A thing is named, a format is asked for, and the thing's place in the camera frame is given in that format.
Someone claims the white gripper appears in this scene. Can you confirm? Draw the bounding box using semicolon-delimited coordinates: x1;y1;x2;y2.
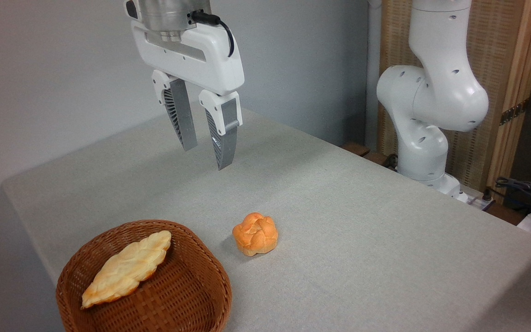
130;18;245;171

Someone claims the round orange knotted bread roll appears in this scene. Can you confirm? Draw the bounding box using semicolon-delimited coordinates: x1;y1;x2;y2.
232;212;279;257

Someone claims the long pale leaf-shaped bread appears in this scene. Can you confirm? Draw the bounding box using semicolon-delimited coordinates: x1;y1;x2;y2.
81;230;172;309

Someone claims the brown woven wicker basket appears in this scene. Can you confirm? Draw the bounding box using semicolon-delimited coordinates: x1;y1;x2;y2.
56;219;233;332

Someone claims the brown wooden base board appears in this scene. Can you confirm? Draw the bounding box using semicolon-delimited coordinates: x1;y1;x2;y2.
341;142;400;170

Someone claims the grey tablecloth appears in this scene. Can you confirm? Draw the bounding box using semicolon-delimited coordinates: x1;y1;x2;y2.
0;99;531;332

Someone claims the grey vertical pipe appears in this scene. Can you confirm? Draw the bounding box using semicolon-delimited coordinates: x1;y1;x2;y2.
365;0;382;150

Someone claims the white power strip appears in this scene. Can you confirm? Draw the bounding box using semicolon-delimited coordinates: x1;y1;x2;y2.
458;193;496;212

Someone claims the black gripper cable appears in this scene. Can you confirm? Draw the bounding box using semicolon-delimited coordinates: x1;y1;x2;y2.
191;11;236;58

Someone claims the black cable bundle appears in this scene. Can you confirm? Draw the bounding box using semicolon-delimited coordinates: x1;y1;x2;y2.
495;177;531;217

